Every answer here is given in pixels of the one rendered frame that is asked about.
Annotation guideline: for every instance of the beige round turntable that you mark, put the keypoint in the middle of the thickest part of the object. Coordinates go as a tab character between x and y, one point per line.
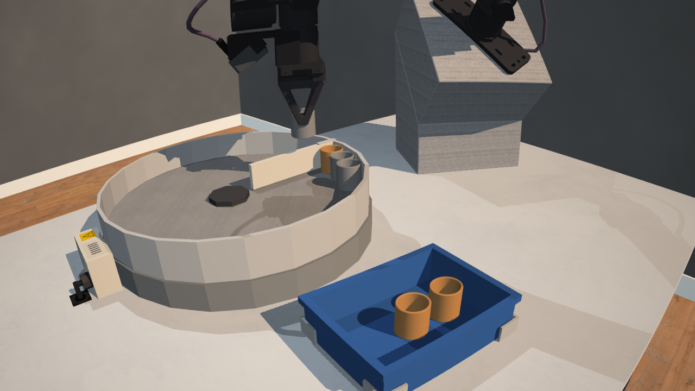
285	228

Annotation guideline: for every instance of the blue open crate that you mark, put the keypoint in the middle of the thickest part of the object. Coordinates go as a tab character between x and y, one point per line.
356	325

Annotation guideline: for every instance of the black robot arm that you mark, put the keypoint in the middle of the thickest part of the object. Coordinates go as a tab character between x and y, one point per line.
481	21

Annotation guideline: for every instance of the bronze bushing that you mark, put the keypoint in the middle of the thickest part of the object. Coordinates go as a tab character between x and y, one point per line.
325	152
412	314
445	294

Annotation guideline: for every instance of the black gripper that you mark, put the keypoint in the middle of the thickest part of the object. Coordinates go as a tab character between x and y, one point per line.
311	73

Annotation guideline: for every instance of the grey hollow cylinder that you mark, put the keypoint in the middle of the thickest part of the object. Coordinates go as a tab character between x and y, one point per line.
302	131
336	156
349	174

